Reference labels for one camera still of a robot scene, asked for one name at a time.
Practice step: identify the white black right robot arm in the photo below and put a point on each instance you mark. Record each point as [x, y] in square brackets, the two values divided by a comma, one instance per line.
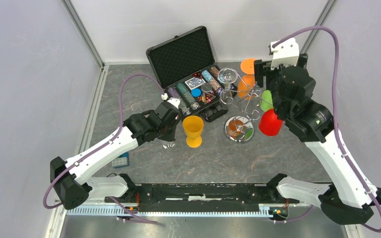
[349, 198]

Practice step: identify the blue playing card deck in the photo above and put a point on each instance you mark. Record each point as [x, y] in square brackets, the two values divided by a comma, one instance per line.
[194, 82]

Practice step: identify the black poker chip case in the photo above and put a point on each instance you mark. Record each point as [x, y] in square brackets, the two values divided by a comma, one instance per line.
[185, 56]

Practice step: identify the orange plastic wine glass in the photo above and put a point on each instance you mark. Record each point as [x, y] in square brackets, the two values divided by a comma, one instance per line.
[247, 81]

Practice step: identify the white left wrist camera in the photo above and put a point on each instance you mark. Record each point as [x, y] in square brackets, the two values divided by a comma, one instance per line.
[173, 101]

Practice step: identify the green plastic wine glass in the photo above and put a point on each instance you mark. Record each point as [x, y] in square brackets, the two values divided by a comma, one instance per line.
[266, 101]

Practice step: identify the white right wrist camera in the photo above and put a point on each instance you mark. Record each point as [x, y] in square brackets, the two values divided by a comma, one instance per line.
[286, 54]

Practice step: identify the grey round dealer button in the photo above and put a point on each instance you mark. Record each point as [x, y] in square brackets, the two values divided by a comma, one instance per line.
[206, 88]

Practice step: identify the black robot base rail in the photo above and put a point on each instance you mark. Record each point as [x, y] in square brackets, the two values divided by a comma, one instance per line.
[198, 198]

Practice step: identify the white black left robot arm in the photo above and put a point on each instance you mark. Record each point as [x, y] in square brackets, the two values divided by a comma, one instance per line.
[73, 179]

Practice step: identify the clear wine glass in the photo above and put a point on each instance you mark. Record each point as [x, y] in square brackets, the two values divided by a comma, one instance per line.
[169, 143]
[227, 76]

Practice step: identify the red plastic wine glass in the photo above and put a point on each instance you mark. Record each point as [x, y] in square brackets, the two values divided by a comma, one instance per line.
[270, 124]

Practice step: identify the chrome wire wine glass rack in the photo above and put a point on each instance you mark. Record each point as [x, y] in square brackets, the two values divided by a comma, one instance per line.
[240, 128]

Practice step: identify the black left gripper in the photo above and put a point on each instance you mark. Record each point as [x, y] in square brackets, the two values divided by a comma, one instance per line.
[170, 137]

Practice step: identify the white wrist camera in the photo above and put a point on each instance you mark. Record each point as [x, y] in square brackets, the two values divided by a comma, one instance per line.
[173, 101]
[286, 54]

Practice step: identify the green blue toy bricks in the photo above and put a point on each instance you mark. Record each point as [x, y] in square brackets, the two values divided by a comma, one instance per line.
[121, 161]

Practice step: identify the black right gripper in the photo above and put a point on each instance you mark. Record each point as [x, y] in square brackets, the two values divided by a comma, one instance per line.
[264, 69]

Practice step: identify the yellow plastic wine glass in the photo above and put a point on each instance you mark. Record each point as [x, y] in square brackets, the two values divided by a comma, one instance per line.
[193, 128]

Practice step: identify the blue round dealer chip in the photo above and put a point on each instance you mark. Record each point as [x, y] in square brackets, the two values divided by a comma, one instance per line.
[196, 92]

